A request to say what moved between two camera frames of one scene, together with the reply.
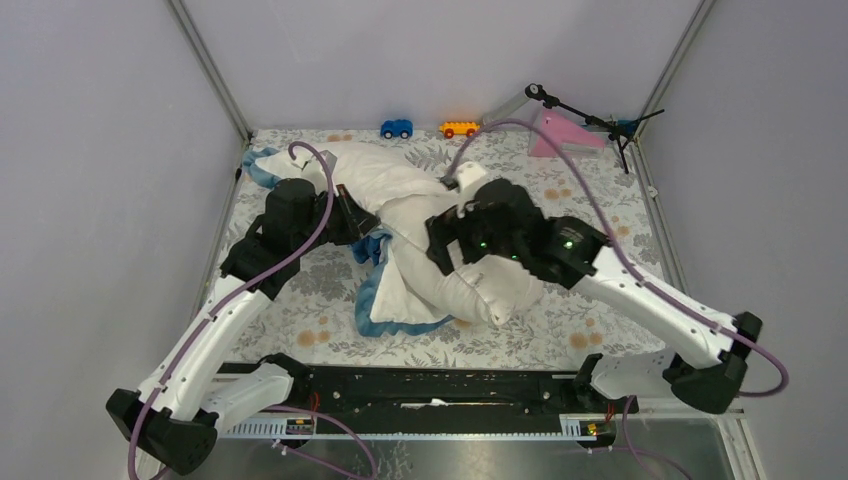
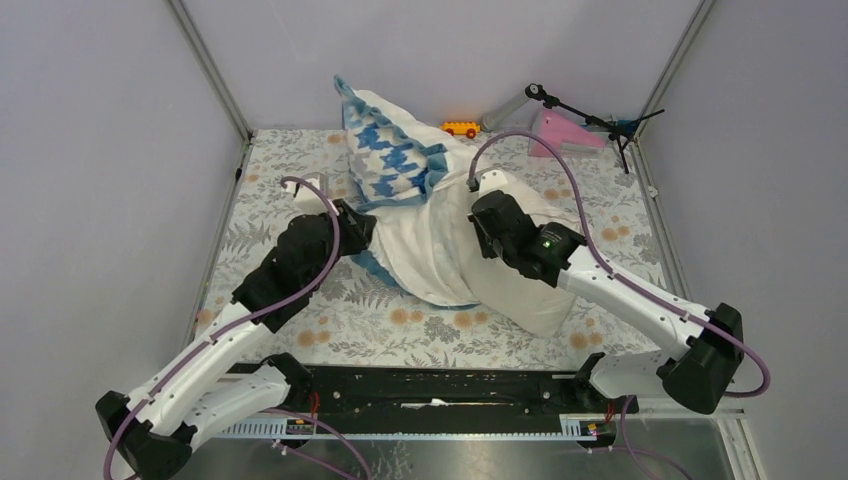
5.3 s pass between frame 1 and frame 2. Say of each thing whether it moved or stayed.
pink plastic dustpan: stayed
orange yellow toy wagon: stayed
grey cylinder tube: stayed
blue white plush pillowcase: moved
